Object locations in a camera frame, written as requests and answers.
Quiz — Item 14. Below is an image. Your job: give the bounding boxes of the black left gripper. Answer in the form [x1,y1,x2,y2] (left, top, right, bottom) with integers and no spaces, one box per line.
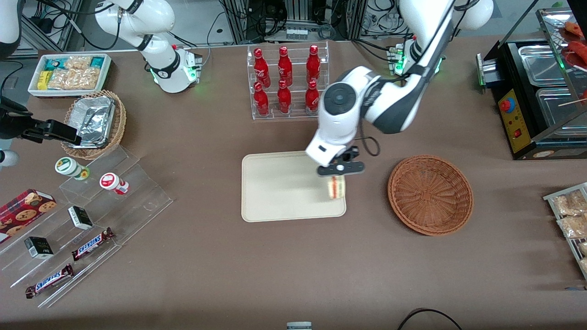
[317,146,366,178]

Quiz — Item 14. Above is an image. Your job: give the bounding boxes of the black hot food display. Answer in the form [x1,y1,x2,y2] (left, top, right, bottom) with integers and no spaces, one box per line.
[476,6,587,161]

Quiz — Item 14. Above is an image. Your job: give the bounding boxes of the light wicker basket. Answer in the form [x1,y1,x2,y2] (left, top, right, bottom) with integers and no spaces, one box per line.
[61,89,127,160]

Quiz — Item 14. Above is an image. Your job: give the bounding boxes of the black cable loop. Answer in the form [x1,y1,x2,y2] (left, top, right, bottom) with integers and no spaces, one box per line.
[397,308,464,330]

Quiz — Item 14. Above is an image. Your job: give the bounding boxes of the aluminium equipment frame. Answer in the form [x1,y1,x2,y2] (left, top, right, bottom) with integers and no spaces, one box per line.
[219,0,368,44]

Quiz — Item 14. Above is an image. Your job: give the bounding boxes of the steel food pan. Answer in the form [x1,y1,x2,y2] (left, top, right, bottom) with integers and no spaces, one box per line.
[517,44,570,87]
[535,87,587,130]

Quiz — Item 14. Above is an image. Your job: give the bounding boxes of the red lid yogurt cup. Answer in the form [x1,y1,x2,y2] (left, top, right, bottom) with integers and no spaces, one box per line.
[100,172,130,196]

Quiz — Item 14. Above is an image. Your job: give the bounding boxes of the grey wire rack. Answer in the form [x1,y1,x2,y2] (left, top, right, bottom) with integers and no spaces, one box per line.
[543,182,587,281]

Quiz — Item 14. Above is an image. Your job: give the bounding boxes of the Snickers chocolate bar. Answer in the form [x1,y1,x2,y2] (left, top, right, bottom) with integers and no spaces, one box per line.
[71,227,116,262]
[25,264,74,299]

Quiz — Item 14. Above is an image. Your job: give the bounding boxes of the green lid yogurt cup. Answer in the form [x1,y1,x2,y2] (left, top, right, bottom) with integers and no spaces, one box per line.
[55,156,90,181]

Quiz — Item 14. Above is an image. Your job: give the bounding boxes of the clear acrylic bottle rack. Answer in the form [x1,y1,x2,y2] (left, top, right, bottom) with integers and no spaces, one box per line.
[247,41,330,121]

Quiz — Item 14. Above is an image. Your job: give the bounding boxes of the red cola bottle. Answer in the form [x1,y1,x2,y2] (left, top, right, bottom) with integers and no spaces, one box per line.
[253,82,270,117]
[277,80,293,115]
[277,46,294,87]
[306,44,321,84]
[253,48,271,88]
[305,80,320,116]

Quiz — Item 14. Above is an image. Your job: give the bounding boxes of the brown round wicker basket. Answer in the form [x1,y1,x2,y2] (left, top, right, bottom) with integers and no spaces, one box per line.
[388,155,474,237]

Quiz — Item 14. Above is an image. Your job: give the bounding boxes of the red cookie box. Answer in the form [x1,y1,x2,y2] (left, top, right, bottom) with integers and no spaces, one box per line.
[0,188,57,244]

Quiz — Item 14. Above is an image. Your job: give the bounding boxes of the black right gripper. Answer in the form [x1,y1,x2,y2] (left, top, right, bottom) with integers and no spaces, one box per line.
[0,96,82,145]

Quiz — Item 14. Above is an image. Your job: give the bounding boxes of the small clear cracker bag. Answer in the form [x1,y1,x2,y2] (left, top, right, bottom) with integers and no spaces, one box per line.
[64,55,93,71]

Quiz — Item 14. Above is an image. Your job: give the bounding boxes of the white plastic snack bin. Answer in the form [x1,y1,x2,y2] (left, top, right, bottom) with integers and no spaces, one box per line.
[28,53,112,98]

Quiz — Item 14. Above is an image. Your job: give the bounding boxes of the small black box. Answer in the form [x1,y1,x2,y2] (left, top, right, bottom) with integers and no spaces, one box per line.
[24,236,55,260]
[67,205,94,231]

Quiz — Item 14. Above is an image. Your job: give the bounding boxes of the silver foil containers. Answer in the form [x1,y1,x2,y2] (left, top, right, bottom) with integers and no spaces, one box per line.
[68,96,116,149]

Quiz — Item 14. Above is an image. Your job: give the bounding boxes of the clear acrylic step shelf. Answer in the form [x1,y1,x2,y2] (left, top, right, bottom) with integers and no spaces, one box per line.
[0,145,174,309]

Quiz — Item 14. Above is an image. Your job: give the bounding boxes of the red sausage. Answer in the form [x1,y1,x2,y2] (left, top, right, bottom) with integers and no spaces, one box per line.
[566,41,587,70]
[564,21,587,40]

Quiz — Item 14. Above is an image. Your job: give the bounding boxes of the large clear cracker bag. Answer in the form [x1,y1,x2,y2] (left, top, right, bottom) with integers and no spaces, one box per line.
[48,68,100,91]

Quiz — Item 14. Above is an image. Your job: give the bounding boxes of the beige plastic tray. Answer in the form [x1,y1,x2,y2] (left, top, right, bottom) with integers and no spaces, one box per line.
[241,151,347,223]

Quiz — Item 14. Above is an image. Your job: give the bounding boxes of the triangular sandwich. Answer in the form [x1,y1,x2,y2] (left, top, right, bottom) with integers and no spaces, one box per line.
[327,175,346,201]

